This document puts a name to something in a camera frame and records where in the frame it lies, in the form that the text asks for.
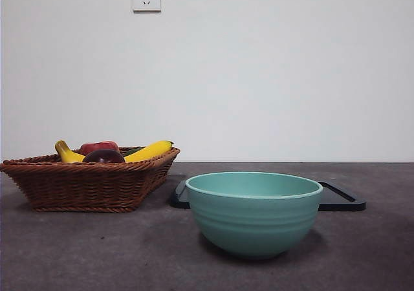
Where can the black tray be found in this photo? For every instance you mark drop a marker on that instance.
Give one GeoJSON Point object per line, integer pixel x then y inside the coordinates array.
{"type": "Point", "coordinates": [339, 203]}

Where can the teal ribbed bowl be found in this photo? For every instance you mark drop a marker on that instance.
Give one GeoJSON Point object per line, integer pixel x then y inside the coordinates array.
{"type": "Point", "coordinates": [255, 220]}

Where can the red apple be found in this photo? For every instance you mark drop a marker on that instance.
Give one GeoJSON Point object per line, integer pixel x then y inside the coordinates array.
{"type": "Point", "coordinates": [98, 146]}

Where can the green vegetable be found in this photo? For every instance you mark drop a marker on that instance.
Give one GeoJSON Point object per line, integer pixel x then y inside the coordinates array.
{"type": "Point", "coordinates": [134, 149]}

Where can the brown wicker basket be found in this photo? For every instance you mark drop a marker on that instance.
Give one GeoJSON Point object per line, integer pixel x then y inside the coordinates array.
{"type": "Point", "coordinates": [87, 187]}

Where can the yellow banana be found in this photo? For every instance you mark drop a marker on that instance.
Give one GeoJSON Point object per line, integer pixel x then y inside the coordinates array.
{"type": "Point", "coordinates": [145, 151]}

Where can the dark purple plum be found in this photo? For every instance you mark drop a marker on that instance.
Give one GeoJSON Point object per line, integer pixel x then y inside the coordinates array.
{"type": "Point", "coordinates": [103, 157]}

